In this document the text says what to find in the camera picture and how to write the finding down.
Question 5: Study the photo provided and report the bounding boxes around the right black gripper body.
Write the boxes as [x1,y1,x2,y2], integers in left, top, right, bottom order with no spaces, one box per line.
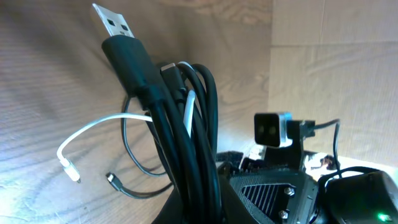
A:
[218,120,319,224]

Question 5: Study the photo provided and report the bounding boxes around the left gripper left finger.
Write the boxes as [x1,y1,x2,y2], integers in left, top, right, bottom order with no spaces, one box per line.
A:
[152,189,183,224]

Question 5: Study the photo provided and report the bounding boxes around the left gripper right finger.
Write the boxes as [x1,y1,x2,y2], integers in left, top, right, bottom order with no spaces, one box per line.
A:
[219,174,274,224]

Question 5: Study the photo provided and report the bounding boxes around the white cable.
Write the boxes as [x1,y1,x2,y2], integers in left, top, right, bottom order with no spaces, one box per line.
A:
[56,61,197,184]

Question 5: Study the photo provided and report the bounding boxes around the black cable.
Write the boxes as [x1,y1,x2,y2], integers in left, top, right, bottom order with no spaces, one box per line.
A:
[92,2,223,224]

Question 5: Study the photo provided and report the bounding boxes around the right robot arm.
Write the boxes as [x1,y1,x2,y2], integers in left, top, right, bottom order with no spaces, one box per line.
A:
[218,114,397,223]

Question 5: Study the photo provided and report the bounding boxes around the right camera cable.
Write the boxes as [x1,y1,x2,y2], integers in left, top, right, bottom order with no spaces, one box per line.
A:
[300,118,380,187]

